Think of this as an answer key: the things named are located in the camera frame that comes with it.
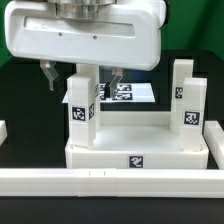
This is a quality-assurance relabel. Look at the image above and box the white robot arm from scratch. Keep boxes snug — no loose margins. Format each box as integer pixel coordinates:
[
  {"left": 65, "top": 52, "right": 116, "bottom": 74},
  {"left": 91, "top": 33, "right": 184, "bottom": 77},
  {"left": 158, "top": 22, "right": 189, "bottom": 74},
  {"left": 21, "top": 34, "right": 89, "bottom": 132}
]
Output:
[{"left": 4, "top": 0, "right": 169, "bottom": 71}]

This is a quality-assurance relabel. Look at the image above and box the white fence block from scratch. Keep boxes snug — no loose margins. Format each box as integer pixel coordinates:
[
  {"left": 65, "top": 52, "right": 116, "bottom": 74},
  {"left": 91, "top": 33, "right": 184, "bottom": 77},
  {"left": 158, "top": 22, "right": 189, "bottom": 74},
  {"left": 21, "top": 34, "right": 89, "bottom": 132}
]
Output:
[
  {"left": 204, "top": 121, "right": 224, "bottom": 170},
  {"left": 0, "top": 120, "right": 7, "bottom": 146}
]

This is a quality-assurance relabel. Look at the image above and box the white front fence bar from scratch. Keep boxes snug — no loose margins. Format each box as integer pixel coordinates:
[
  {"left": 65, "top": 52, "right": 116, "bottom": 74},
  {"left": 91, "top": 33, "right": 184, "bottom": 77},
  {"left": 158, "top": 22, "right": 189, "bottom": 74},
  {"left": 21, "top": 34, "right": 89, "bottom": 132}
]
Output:
[{"left": 0, "top": 168, "right": 224, "bottom": 198}]

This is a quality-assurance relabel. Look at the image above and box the white left fence block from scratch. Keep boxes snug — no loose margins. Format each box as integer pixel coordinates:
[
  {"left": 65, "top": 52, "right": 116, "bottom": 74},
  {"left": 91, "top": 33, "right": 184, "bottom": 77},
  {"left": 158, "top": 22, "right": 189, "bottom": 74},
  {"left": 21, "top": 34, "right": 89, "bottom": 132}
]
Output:
[{"left": 0, "top": 120, "right": 7, "bottom": 146}]

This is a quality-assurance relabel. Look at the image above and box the white marker sheet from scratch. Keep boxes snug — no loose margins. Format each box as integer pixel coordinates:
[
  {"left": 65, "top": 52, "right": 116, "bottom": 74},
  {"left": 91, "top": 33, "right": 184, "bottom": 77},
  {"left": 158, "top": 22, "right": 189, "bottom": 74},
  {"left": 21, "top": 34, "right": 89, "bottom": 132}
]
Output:
[{"left": 61, "top": 82, "right": 156, "bottom": 104}]

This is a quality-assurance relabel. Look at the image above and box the white desk top tray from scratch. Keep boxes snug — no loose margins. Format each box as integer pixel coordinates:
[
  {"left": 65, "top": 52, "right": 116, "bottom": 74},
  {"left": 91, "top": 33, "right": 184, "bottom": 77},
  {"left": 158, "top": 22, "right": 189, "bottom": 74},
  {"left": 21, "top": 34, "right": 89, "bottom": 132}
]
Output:
[{"left": 65, "top": 111, "right": 209, "bottom": 169}]

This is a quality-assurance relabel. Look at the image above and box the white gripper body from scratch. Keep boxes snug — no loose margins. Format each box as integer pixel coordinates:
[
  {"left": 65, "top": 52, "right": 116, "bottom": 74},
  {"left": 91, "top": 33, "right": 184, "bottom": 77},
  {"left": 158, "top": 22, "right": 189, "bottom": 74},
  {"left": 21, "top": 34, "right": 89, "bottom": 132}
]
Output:
[{"left": 4, "top": 0, "right": 166, "bottom": 70}]

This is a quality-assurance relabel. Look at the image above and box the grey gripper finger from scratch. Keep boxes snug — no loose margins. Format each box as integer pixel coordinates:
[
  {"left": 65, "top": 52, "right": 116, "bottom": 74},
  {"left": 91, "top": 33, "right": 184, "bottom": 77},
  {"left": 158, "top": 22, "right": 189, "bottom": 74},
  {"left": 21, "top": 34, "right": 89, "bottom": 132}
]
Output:
[
  {"left": 40, "top": 60, "right": 61, "bottom": 92},
  {"left": 104, "top": 67, "right": 124, "bottom": 98}
]

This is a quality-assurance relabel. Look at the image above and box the white right fence block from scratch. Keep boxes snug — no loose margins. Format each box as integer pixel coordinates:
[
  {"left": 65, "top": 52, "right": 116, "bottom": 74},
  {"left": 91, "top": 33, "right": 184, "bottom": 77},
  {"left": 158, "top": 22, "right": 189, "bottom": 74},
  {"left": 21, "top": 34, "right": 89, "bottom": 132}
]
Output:
[{"left": 204, "top": 121, "right": 224, "bottom": 170}]

